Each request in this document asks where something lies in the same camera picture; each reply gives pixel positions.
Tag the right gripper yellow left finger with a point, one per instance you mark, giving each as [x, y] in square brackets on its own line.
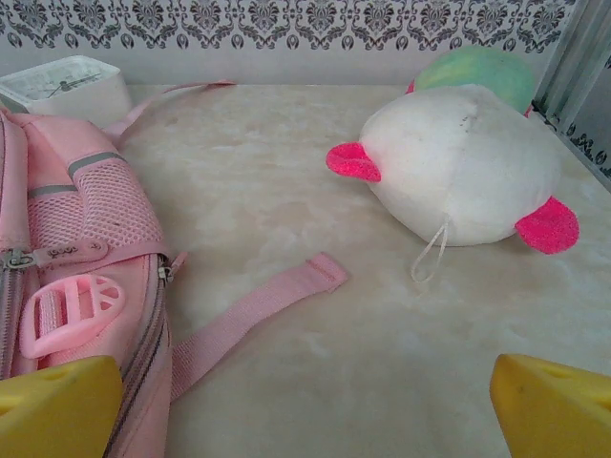
[57, 410]

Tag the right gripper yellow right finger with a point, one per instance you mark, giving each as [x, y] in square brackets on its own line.
[558, 415]

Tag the pink student backpack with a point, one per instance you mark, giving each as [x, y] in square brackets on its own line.
[86, 229]

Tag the white plush toy pink ears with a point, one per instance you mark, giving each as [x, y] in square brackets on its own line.
[458, 167]

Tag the white square clock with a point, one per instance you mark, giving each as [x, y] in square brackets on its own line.
[71, 95]

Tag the green plush toy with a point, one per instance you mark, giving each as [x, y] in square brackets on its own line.
[477, 71]

